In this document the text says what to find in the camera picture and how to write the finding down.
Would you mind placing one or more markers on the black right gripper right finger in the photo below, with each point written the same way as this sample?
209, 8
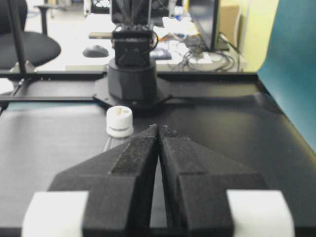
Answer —
210, 195

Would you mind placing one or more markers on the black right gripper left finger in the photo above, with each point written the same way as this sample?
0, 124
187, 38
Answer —
108, 195

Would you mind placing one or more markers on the white bottle cap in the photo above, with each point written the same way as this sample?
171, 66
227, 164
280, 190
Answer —
119, 122

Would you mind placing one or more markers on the clear plastic bottle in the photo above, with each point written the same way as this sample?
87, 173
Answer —
114, 142

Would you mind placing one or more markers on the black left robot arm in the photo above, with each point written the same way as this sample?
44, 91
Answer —
131, 78

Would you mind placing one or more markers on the black computer mouse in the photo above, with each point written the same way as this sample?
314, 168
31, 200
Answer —
95, 51

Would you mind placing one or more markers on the teal backdrop board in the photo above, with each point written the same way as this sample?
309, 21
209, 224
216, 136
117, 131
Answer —
289, 69

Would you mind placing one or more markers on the black office chair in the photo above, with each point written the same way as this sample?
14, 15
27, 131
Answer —
39, 48

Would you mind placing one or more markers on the black computer monitor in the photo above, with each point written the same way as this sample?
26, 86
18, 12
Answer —
206, 17

